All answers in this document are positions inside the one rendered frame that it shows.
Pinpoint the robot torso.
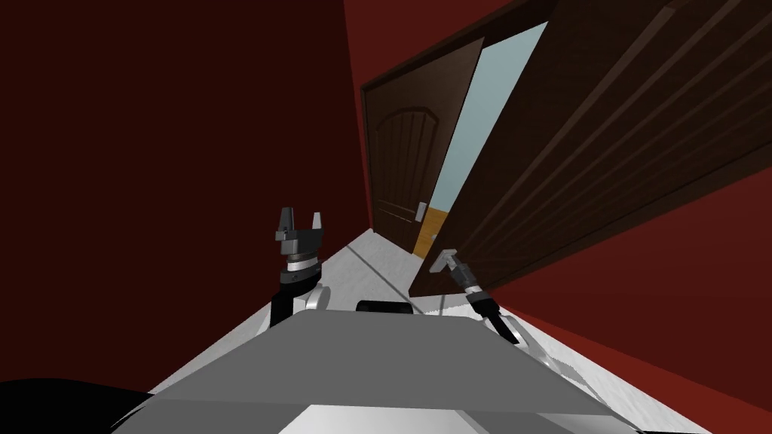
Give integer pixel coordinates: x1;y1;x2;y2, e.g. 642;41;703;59
111;299;642;434

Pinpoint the dark brown grooved door leaf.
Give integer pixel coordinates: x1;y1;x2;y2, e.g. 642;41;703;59
408;0;772;298

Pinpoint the dark brown arched-panel door leaf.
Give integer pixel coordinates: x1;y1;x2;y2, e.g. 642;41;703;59
360;38;486;255

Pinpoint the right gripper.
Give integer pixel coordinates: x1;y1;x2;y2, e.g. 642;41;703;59
428;248;480;294

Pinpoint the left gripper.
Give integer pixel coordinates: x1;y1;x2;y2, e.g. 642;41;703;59
275;207;325;261

